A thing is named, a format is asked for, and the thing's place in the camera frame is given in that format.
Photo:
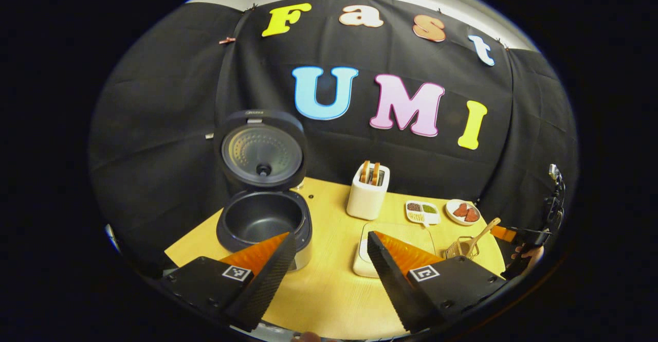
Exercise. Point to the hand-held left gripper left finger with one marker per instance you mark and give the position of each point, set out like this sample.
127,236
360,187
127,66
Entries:
267,285

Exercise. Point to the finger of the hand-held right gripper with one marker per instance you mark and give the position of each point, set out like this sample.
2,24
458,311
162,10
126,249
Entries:
506,234

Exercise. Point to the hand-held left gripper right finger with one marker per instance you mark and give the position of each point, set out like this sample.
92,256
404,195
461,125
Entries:
396,285

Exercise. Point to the wooden spoon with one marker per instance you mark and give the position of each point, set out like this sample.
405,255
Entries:
480,236

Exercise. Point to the clear rice container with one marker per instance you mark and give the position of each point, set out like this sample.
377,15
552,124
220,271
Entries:
362,259

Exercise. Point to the dark grey rice cooker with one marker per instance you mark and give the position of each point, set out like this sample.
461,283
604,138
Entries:
257,218

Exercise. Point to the red meat slice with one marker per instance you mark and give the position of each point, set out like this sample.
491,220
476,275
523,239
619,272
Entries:
460,210
473,215

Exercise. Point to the small white plate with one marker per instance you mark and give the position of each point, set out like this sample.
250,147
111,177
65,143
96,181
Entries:
451,213

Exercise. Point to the white divided bean dish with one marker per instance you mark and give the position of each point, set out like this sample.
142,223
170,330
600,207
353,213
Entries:
422,213

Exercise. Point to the white toaster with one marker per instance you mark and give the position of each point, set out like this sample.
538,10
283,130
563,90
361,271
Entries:
366,203

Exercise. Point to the toasted bread slice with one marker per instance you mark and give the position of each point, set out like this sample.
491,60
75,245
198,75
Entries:
364,172
376,174

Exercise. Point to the black backdrop cloth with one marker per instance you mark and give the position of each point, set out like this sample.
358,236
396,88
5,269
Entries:
154,126

